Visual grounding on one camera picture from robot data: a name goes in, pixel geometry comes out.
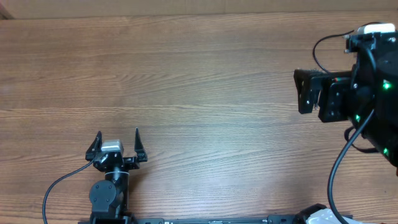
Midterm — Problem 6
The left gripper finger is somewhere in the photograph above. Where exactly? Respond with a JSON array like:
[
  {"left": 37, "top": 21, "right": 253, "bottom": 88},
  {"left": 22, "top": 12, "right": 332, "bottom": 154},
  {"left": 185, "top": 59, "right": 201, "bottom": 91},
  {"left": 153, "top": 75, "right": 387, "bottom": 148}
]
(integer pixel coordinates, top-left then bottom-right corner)
[
  {"left": 134, "top": 128, "right": 148, "bottom": 162},
  {"left": 85, "top": 131, "right": 102, "bottom": 161}
]

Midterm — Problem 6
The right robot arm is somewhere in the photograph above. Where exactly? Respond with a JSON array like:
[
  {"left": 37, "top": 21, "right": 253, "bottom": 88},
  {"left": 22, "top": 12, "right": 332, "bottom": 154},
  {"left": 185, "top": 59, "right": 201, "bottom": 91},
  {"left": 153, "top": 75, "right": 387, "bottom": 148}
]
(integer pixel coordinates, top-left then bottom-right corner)
[{"left": 294, "top": 29, "right": 397, "bottom": 223}]

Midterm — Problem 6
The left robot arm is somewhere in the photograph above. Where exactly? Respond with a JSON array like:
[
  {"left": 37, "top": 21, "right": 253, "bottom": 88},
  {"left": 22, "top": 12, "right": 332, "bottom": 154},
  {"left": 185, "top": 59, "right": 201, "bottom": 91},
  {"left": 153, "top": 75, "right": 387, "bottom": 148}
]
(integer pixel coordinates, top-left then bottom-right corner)
[{"left": 85, "top": 129, "right": 148, "bottom": 224}]

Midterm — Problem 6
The right camera cable black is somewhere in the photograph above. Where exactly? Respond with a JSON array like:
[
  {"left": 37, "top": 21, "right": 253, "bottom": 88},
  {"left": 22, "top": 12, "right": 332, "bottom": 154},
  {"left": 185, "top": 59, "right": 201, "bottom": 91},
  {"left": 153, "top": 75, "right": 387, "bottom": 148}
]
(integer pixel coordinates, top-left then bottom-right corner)
[{"left": 326, "top": 40, "right": 379, "bottom": 224}]

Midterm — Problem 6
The camera cable black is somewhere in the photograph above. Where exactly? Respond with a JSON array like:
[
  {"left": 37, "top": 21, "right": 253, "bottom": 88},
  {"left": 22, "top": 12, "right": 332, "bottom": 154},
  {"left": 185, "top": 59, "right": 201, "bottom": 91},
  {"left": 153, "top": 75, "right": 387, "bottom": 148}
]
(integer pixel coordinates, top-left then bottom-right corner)
[
  {"left": 42, "top": 158, "right": 96, "bottom": 224},
  {"left": 326, "top": 40, "right": 379, "bottom": 224}
]

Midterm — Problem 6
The left camera cable black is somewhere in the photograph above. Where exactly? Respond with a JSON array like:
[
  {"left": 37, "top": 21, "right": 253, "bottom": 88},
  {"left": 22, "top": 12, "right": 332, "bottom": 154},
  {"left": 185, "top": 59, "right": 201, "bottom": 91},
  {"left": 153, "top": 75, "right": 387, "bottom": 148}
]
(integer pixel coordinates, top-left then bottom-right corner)
[{"left": 42, "top": 158, "right": 96, "bottom": 224}]

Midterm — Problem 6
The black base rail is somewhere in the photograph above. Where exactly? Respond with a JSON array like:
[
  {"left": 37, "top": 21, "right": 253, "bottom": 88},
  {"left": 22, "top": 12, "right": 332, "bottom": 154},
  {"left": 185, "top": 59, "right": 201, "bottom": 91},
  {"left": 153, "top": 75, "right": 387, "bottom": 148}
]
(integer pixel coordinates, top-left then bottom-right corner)
[{"left": 79, "top": 208, "right": 341, "bottom": 224}]

